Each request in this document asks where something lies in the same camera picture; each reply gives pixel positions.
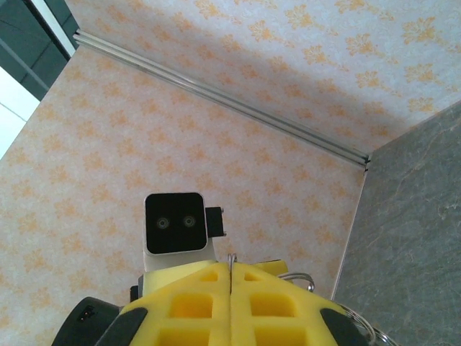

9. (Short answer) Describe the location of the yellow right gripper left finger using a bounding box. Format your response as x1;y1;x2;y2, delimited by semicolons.
97;261;232;346

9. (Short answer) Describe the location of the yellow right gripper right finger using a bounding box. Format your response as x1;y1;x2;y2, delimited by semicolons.
228;261;372;346

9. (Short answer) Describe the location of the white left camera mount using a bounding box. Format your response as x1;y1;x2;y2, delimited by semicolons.
142;237;220;289

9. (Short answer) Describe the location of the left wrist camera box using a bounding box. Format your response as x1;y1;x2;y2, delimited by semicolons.
143;192;210;257

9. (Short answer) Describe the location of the room window with white frame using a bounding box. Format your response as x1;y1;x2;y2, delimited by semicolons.
0;0;81;159

